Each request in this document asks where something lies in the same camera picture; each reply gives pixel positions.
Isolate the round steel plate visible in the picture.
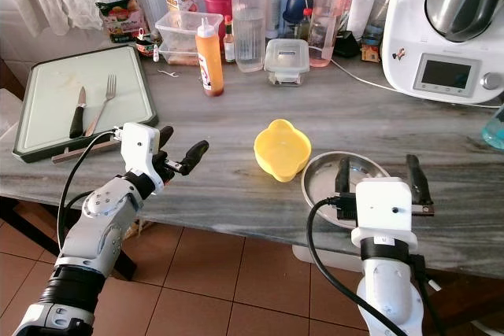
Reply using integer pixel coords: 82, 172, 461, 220
300, 151, 392, 231

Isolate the white plastic box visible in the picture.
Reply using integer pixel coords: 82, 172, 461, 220
291, 243, 363, 274

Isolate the yellow plastic bowl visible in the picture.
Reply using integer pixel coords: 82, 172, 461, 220
254, 118, 313, 183

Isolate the white plastic chair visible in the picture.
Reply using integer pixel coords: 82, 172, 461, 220
0, 88, 20, 137

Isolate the steel fork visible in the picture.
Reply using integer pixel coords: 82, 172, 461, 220
85, 75, 118, 138

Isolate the orange sauce squeeze bottle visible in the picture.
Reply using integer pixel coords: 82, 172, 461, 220
196, 17, 225, 98

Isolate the clear teal water bottle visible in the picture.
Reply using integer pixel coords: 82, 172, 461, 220
482, 103, 504, 151

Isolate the small dark jar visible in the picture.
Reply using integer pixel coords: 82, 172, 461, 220
135, 29, 160, 60

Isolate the wooden strip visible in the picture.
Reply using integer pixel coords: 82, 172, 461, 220
51, 141, 123, 165

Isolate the clear open plastic container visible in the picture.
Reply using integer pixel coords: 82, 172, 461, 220
154, 10, 225, 66

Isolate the small hot sauce bottle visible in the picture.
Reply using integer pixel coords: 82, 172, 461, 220
222, 15, 235, 64

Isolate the small house figurine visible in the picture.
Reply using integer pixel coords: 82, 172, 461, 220
360, 41, 380, 64

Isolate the green rimmed cutting board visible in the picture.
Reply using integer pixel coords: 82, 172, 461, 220
13, 45, 157, 165

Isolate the clear bottle orange cap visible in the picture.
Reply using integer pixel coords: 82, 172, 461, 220
231, 0, 269, 74

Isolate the small black object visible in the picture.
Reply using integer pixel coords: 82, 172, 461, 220
333, 31, 361, 58

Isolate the white kitchen cooking appliance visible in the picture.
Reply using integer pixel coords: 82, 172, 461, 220
381, 0, 504, 109

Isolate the small clear lidded container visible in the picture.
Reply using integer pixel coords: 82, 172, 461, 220
264, 38, 310, 87

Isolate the clear bag of food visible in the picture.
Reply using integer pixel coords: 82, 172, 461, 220
83, 0, 146, 44

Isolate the pink clear drinking bottle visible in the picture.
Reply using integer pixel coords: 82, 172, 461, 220
307, 0, 351, 68

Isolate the blue and clear container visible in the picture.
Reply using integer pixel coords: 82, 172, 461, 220
272, 0, 316, 39

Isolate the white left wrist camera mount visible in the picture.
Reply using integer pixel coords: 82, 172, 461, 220
118, 122, 163, 181

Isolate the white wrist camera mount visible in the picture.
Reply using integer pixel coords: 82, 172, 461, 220
118, 122, 163, 181
350, 178, 420, 249

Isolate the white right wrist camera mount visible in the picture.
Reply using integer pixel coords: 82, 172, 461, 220
350, 178, 420, 249

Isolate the black handled knife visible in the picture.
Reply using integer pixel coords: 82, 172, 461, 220
69, 87, 86, 140

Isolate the white power cable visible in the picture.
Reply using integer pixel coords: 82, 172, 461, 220
327, 46, 504, 110

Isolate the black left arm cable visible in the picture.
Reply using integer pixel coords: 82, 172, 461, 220
56, 130, 123, 252

